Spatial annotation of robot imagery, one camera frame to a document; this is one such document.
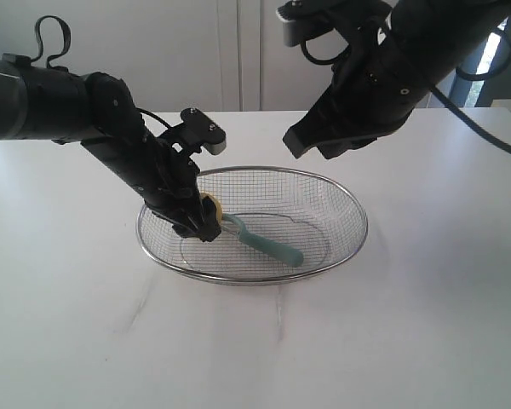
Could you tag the teal handled peeler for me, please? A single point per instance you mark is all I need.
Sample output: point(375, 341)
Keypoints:
point(278, 251)

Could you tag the metal wire mesh basket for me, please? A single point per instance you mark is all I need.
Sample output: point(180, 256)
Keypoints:
point(312, 213)

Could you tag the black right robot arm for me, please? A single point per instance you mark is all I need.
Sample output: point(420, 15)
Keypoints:
point(459, 27)

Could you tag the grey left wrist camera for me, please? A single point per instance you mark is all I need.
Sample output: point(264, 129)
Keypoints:
point(199, 131)

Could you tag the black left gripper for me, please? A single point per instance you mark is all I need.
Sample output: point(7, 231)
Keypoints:
point(166, 180)

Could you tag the yellow lemon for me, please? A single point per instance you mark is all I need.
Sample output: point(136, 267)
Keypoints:
point(212, 206)

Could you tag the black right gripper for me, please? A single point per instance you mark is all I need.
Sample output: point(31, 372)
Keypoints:
point(373, 90)

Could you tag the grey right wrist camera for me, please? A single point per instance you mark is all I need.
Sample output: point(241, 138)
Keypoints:
point(306, 20)

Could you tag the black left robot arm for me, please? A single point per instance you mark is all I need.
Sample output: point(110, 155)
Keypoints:
point(98, 111)

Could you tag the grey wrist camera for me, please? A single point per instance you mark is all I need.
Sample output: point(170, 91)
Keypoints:
point(199, 131)
point(306, 20)

